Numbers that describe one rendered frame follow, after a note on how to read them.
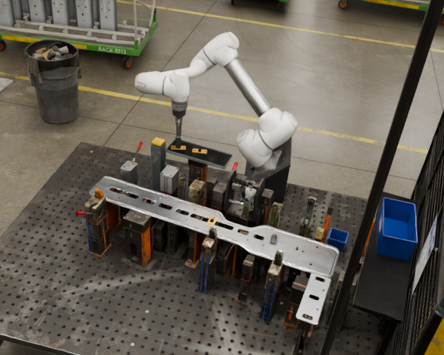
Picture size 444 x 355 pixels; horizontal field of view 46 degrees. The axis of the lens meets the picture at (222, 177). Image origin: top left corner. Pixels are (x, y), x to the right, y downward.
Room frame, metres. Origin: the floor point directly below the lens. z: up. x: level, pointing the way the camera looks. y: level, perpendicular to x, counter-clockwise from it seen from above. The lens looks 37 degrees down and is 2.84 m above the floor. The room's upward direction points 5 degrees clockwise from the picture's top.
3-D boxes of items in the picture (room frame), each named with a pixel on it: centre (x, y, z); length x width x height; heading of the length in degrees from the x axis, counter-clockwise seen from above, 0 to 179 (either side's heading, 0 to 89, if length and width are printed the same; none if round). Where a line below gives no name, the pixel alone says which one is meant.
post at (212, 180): (2.27, 0.05, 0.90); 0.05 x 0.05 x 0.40; 71
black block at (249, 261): (1.78, -0.17, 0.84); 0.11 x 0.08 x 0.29; 161
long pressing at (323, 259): (2.03, 0.05, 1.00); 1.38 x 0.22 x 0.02; 71
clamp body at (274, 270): (1.70, -0.29, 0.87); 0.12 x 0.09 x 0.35; 161
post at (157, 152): (2.51, 0.39, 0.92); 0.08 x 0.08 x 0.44; 71
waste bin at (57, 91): (4.55, 1.71, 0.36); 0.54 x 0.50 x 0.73; 169
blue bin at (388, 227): (2.00, -0.91, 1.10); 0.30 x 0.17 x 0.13; 168
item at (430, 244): (1.60, -0.90, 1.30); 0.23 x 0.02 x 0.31; 161
